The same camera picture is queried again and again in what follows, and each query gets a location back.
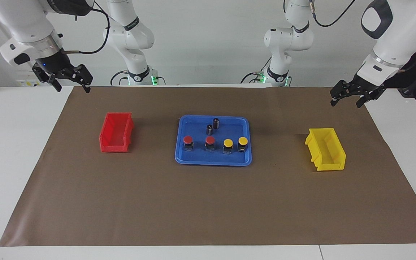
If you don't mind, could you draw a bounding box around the red plastic bin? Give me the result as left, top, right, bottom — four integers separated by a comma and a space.
99, 112, 135, 153

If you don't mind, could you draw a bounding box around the yellow plastic bin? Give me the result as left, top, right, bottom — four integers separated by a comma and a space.
304, 127, 346, 172

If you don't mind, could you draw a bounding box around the blue plastic tray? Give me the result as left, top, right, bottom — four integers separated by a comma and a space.
174, 115, 252, 166

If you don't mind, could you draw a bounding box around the brown paper mat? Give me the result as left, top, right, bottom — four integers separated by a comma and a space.
0, 86, 416, 247

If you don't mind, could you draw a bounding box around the black base cable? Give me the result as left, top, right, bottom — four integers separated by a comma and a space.
240, 56, 272, 84
110, 70, 129, 86

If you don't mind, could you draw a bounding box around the white wall socket box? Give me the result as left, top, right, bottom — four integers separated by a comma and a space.
17, 78, 49, 87

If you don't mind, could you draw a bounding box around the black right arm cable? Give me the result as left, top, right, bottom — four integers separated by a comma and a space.
62, 2, 111, 55

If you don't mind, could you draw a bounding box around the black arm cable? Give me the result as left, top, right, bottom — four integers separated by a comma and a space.
62, 2, 111, 55
309, 0, 356, 28

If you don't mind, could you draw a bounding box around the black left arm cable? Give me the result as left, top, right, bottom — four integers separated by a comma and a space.
309, 0, 356, 28

